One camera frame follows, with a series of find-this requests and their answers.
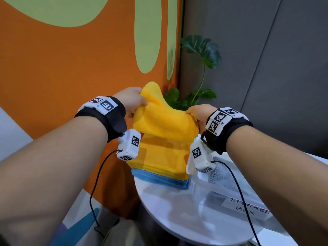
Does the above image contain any person's left leg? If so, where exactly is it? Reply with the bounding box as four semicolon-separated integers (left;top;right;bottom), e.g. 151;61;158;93
101;219;144;246

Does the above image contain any green leafy plant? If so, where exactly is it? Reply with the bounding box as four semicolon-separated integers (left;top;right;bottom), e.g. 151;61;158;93
163;35;222;112

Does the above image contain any black camera cable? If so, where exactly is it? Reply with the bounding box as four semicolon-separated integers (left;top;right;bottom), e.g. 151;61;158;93
89;149;123;238
210;160;262;246

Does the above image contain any black left camera cable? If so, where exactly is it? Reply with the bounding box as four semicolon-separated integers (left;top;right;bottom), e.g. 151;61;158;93
89;149;123;238

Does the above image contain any clear plastic storage box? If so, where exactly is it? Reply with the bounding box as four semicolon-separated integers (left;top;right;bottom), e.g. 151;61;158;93
186;135;289;236

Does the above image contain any person's right forearm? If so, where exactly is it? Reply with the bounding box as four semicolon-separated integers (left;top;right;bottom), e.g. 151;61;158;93
226;125;328;246

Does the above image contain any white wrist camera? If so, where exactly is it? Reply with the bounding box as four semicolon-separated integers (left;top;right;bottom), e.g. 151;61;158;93
117;128;141;161
189;140;216;173

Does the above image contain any grey towel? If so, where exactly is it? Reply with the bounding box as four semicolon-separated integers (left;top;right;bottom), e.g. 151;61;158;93
209;161;257;197

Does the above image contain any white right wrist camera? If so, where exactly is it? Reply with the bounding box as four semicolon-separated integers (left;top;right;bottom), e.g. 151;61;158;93
189;140;216;173

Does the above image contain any black wristband with markers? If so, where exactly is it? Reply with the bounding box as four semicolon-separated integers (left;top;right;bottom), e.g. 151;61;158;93
201;107;254;155
74;96;127;143

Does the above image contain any black right wristband with markers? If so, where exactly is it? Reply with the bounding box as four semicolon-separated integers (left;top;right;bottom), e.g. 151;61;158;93
201;107;254;155

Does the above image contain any person's left hand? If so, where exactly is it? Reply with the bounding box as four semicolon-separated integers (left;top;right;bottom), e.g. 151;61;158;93
112;87;148;118

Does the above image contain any black left wristband with markers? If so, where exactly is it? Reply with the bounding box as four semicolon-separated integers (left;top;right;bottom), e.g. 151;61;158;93
74;96;127;143

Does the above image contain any person's right hand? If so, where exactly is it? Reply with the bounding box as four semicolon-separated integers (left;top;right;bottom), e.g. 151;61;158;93
186;104;218;135

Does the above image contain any person's left forearm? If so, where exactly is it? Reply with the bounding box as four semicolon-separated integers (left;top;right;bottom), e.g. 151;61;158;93
0;116;108;246

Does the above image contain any black right camera cable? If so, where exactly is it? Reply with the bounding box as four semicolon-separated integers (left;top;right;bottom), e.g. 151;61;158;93
210;160;262;246

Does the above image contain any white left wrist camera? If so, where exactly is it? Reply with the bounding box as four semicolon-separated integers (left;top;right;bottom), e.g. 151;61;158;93
117;128;141;161

